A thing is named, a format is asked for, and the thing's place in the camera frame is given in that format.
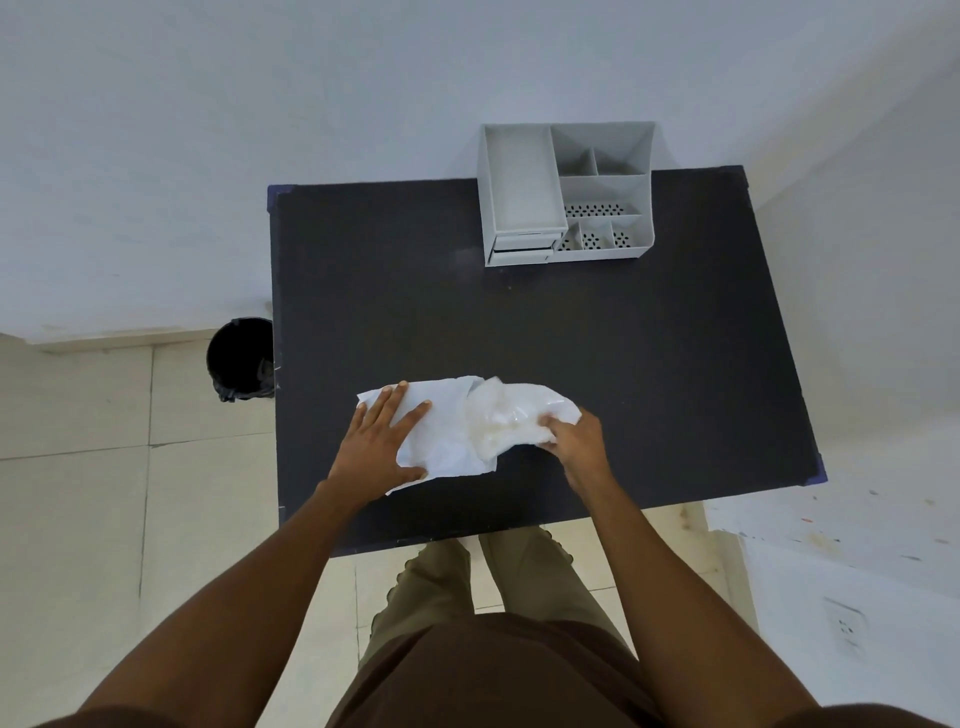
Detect person's left hand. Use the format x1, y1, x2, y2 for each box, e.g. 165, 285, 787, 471
326, 380, 434, 502

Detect person's right hand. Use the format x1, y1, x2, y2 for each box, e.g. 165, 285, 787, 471
538, 408, 617, 498

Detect white paper wrapper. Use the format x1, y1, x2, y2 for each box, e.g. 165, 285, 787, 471
355, 374, 500, 498

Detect clear plastic bag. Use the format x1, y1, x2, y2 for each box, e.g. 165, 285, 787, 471
464, 374, 583, 463

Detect grey desk organizer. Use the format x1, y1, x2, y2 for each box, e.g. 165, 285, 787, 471
476, 121, 658, 269

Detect person's left forearm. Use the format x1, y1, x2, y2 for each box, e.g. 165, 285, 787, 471
78, 479, 358, 721

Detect person's right forearm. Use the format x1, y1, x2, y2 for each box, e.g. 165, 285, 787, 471
566, 479, 823, 721

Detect olive green trousers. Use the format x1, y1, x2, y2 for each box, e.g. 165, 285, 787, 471
358, 528, 631, 669

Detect black trash bin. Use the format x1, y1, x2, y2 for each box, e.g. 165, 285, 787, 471
206, 317, 277, 404

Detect brown shirt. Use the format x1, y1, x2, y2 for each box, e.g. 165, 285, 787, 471
37, 613, 954, 728

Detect white wall socket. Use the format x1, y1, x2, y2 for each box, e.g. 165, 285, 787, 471
824, 597, 871, 661

